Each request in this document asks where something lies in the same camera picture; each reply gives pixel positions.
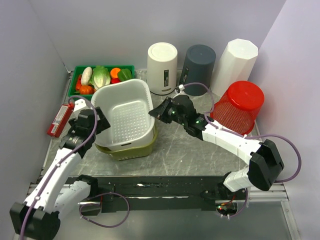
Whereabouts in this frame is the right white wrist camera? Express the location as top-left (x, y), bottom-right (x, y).
top-left (174, 84), bottom-right (186, 98)

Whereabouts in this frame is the orange toy pumpkin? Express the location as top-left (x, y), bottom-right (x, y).
top-left (79, 85), bottom-right (95, 95)

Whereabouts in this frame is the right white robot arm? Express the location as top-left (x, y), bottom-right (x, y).
top-left (149, 95), bottom-right (284, 200)

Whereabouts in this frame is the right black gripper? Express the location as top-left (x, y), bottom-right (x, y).
top-left (148, 96), bottom-right (187, 126)

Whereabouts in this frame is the red toy chili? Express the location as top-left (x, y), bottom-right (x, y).
top-left (75, 74), bottom-right (82, 92)

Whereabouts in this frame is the white perforated rectangular basket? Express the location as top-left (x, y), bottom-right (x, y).
top-left (91, 79), bottom-right (155, 151)

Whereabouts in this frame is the large white faceted container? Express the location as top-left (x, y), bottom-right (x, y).
top-left (210, 38), bottom-right (258, 97)

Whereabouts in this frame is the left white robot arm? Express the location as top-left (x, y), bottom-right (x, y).
top-left (9, 107), bottom-right (111, 240)

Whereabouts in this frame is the toy napa cabbage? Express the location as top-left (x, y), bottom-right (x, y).
top-left (90, 65), bottom-right (111, 90)

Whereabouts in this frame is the white toy radish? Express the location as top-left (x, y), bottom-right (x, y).
top-left (81, 66), bottom-right (93, 86)

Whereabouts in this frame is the red toy tomato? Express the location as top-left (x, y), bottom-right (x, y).
top-left (110, 78), bottom-right (121, 84)

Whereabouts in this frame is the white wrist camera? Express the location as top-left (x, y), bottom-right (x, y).
top-left (72, 98), bottom-right (91, 117)
top-left (174, 84), bottom-right (186, 98)

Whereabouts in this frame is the olive green rectangular basket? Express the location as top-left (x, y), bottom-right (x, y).
top-left (95, 126), bottom-right (158, 161)

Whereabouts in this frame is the red mesh basket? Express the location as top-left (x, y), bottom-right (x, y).
top-left (210, 80), bottom-right (265, 135)

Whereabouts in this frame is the dark grey round bucket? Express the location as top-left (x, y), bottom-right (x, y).
top-left (179, 44), bottom-right (216, 88)

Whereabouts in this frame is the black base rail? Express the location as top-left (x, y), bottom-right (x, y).
top-left (29, 175), bottom-right (288, 217)

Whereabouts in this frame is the green plastic tray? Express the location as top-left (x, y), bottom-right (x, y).
top-left (68, 65), bottom-right (135, 100)

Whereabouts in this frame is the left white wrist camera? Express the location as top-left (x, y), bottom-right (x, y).
top-left (72, 98), bottom-right (91, 117)

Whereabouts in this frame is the red rectangular box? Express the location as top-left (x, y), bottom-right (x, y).
top-left (46, 103), bottom-right (75, 138)

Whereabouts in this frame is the white round bucket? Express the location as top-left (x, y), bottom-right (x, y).
top-left (146, 42), bottom-right (178, 95)

